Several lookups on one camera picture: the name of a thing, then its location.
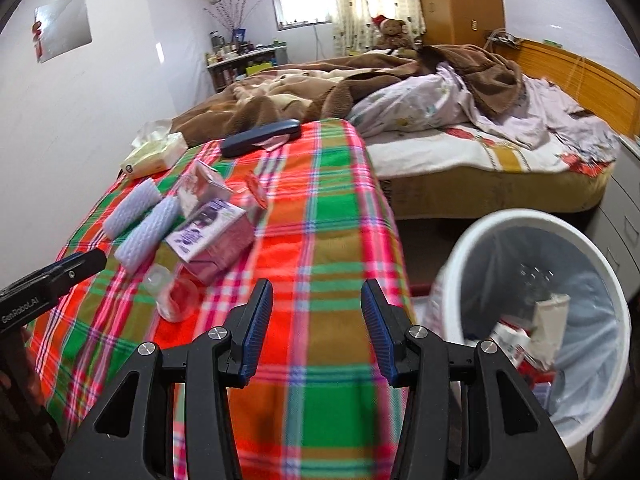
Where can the brown blanket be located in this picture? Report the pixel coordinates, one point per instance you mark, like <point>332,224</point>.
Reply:
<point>280,95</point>

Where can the power strip with chargers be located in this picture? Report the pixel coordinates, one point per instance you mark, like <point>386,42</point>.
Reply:
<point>502,39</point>

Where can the cluttered shelf unit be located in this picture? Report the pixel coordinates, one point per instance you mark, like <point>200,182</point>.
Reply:
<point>250,60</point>

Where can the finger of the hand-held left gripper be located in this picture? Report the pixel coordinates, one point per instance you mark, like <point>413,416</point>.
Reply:
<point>75,270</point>

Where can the grey drawer nightstand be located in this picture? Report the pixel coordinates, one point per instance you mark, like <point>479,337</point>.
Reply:
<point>625,220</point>

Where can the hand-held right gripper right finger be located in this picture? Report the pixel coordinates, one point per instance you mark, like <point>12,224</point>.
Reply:
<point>377,330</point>

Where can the branches in blue vase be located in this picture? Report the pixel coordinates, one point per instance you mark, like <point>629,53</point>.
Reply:
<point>237,35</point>

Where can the wooden wardrobe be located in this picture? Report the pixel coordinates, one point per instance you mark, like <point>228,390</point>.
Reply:
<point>460,0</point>

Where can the plaid cloth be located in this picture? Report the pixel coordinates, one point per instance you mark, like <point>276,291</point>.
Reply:
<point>325,240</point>

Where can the patterned bed sheet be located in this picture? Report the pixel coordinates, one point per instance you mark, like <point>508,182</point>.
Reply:
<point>450,150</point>

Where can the white foam net sleeve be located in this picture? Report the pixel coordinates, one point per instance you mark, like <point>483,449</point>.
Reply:
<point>132,207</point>
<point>147,232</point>

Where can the clear plastic cup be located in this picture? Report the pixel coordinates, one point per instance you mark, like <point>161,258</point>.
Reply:
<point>172,295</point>

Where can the white trash bin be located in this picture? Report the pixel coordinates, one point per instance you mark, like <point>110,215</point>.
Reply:
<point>452,270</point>
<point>590,360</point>

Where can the window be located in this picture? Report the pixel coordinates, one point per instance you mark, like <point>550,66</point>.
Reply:
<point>300,5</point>

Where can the red hanging ornament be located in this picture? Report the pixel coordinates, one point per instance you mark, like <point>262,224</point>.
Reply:
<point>38,42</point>

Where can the brown teddy bear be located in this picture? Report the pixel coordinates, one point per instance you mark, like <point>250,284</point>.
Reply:
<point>392,32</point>

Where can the red can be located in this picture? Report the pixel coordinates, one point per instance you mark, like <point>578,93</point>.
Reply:
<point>535,372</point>

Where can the white carton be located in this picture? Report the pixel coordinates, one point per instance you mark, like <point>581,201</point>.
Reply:
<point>550,325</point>

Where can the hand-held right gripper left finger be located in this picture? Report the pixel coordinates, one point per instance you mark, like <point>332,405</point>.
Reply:
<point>257,330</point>

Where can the wooden bed headboard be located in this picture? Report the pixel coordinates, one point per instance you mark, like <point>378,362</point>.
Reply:
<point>575,70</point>

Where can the patterned curtain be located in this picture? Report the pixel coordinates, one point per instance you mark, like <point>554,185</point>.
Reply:
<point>355,5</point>

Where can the tissue pack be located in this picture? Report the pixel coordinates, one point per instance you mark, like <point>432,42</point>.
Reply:
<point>152,155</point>

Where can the dark blue glasses case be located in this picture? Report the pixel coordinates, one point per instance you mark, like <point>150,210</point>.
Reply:
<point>260,137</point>

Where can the silver wall panel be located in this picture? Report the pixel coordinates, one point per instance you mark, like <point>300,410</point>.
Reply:
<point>65,27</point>

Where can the pink box purple print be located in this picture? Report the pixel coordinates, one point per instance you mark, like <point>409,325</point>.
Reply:
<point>210,240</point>

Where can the pale pink box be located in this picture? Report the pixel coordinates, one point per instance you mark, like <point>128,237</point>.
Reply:
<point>202,185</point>

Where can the pink plastic wrapper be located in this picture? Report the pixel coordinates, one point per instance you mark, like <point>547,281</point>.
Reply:
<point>256,187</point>

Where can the white floral quilt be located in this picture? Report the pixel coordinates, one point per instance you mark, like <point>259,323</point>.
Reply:
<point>400,105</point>

